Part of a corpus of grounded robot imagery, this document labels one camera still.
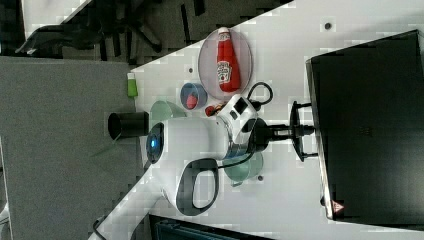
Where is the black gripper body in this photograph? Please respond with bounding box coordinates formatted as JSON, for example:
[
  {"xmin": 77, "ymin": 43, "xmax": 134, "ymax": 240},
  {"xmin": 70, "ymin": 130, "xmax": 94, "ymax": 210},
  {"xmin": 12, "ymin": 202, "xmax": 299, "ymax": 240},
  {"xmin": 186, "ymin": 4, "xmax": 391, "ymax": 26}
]
[{"xmin": 248, "ymin": 101, "xmax": 315, "ymax": 161}]

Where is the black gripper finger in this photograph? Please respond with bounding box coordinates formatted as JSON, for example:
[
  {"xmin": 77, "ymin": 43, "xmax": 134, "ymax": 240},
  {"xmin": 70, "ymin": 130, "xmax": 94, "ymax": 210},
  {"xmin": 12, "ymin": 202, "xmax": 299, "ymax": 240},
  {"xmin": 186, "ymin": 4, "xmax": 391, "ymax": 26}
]
[
  {"xmin": 302, "ymin": 153, "xmax": 319, "ymax": 158},
  {"xmin": 296, "ymin": 103, "xmax": 312, "ymax": 108}
]

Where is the black silver toaster oven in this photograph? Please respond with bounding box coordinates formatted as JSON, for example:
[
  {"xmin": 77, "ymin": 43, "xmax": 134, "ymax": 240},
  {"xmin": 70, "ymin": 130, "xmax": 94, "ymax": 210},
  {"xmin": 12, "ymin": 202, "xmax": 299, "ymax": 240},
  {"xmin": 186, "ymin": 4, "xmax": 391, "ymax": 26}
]
[{"xmin": 306, "ymin": 29, "xmax": 424, "ymax": 231}]

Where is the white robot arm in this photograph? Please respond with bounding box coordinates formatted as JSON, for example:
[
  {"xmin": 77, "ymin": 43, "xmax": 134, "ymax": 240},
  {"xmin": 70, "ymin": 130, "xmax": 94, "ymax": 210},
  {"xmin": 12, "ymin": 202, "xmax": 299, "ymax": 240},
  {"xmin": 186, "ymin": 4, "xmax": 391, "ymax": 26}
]
[{"xmin": 88, "ymin": 96, "xmax": 314, "ymax": 240}]

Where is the green mug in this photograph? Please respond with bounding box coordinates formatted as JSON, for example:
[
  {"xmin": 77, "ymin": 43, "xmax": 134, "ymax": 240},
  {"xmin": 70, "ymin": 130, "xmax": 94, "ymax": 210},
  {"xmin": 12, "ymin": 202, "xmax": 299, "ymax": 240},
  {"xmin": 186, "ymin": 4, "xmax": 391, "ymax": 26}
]
[{"xmin": 222, "ymin": 153, "xmax": 264, "ymax": 187}]

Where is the orange slice toy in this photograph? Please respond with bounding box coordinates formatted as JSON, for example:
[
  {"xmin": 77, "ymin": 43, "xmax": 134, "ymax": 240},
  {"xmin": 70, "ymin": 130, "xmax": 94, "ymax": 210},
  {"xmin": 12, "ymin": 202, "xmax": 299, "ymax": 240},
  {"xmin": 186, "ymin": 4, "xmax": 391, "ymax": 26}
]
[{"xmin": 215, "ymin": 104, "xmax": 226, "ymax": 112}]

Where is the red toy strawberry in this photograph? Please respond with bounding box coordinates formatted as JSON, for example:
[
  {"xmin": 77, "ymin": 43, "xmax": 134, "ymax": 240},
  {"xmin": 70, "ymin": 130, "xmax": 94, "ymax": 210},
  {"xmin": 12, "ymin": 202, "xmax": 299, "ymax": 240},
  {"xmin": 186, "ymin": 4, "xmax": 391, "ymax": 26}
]
[{"xmin": 205, "ymin": 106, "xmax": 215, "ymax": 116}]

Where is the red ketchup bottle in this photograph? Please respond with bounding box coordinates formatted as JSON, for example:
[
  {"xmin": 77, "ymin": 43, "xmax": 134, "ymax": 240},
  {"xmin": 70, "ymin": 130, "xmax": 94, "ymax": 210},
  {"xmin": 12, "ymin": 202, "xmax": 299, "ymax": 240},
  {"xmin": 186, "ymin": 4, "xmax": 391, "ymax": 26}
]
[{"xmin": 216, "ymin": 27, "xmax": 241, "ymax": 93}]

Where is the pink toy fruit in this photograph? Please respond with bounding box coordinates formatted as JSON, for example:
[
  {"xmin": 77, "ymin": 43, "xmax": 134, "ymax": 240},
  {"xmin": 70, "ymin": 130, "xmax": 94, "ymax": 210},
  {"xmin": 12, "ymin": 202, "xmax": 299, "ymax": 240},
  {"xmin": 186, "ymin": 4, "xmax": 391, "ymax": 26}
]
[{"xmin": 186, "ymin": 95, "xmax": 198, "ymax": 109}]

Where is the blue bowl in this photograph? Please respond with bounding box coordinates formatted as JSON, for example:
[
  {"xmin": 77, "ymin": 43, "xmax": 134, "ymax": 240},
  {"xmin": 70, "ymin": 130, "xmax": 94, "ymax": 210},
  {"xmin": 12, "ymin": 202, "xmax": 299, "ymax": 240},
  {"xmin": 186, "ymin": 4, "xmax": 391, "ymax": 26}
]
[{"xmin": 180, "ymin": 83, "xmax": 208, "ymax": 110}]

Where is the grey round plate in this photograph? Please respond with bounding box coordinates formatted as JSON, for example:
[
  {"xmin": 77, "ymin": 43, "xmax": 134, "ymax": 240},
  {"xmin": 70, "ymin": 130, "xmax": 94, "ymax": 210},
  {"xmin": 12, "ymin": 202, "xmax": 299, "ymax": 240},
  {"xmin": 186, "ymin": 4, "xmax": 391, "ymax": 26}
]
[{"xmin": 198, "ymin": 29, "xmax": 253, "ymax": 101}]

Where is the green perforated colander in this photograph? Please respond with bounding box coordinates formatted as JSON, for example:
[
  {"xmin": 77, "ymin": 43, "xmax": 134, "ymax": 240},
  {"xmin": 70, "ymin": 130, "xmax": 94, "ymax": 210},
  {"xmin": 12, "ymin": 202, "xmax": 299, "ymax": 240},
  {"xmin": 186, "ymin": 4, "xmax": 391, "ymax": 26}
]
[{"xmin": 149, "ymin": 100, "xmax": 186, "ymax": 128}]

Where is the lime green object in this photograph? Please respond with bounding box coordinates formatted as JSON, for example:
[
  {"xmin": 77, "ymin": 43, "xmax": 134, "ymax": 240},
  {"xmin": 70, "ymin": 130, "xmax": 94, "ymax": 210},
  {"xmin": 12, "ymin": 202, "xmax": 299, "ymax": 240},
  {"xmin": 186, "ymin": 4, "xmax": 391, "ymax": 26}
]
[{"xmin": 127, "ymin": 73, "xmax": 138, "ymax": 97}]

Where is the black round pan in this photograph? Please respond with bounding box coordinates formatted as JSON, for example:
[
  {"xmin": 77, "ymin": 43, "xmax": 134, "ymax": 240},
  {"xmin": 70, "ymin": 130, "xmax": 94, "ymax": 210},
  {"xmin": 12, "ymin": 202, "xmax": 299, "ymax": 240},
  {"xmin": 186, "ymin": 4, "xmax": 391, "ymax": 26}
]
[{"xmin": 107, "ymin": 112, "xmax": 149, "ymax": 140}]

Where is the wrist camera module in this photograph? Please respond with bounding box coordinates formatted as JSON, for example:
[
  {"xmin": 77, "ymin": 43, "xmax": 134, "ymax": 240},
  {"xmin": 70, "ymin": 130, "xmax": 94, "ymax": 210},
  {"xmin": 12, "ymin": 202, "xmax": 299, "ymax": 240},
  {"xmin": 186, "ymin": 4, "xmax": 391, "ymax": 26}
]
[{"xmin": 218, "ymin": 94, "xmax": 258, "ymax": 144}]

